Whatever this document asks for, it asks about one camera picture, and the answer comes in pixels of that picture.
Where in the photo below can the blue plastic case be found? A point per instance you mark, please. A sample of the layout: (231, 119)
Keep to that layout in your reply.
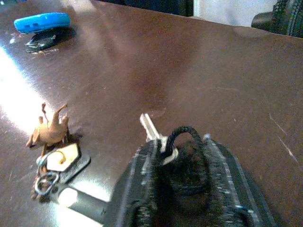
(41, 22)

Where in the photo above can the black remote with white button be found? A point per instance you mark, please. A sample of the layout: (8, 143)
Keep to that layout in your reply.
(82, 205)

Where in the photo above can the black car key fob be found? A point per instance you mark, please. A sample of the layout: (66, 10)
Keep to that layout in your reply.
(42, 41)

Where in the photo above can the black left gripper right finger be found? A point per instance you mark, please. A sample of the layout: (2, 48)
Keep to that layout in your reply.
(239, 189)

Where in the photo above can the silver metal key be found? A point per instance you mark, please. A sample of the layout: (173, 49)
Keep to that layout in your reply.
(149, 127)

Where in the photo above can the dark chair back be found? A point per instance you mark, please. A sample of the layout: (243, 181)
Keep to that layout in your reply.
(156, 6)

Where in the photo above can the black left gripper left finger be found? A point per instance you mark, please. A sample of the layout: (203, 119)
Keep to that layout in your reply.
(132, 179)

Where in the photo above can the white pentagon key tag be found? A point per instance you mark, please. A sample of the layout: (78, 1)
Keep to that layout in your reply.
(65, 157)

